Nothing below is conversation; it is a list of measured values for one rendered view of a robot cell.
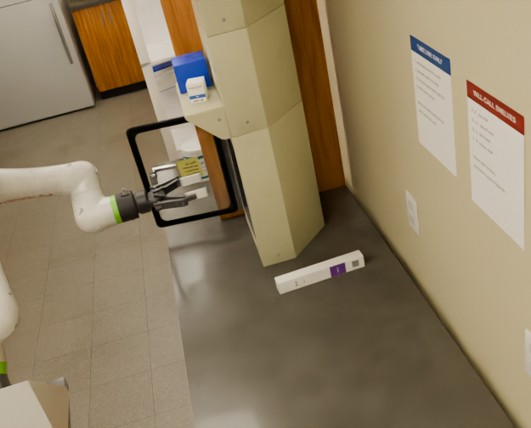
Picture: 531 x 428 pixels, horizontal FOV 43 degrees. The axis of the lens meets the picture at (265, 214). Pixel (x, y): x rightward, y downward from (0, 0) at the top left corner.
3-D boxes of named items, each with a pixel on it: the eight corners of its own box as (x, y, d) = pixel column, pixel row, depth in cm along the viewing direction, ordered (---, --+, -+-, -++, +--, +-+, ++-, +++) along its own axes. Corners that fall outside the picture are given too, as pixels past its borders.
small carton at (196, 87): (208, 94, 200) (203, 76, 197) (207, 101, 195) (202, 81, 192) (192, 98, 200) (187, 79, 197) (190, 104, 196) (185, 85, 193)
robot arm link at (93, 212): (83, 240, 215) (76, 234, 204) (73, 204, 216) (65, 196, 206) (126, 228, 216) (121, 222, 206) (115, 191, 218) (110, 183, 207)
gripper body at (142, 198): (134, 199, 207) (163, 190, 208) (132, 188, 214) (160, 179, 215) (141, 219, 211) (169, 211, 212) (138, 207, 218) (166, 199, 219)
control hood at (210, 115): (216, 101, 222) (209, 73, 217) (231, 137, 194) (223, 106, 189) (183, 110, 221) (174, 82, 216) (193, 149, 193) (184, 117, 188)
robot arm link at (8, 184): (-18, 213, 195) (-6, 200, 187) (-27, 177, 197) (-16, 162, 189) (94, 199, 219) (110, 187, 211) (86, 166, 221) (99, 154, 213)
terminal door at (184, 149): (240, 211, 242) (213, 109, 221) (157, 228, 243) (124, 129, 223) (239, 210, 242) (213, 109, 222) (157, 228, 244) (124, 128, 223)
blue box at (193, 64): (208, 76, 214) (200, 49, 209) (211, 86, 205) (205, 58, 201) (177, 84, 213) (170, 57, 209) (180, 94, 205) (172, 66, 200)
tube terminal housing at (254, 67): (311, 201, 247) (271, -9, 208) (336, 246, 220) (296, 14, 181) (246, 219, 246) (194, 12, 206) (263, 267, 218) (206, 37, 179)
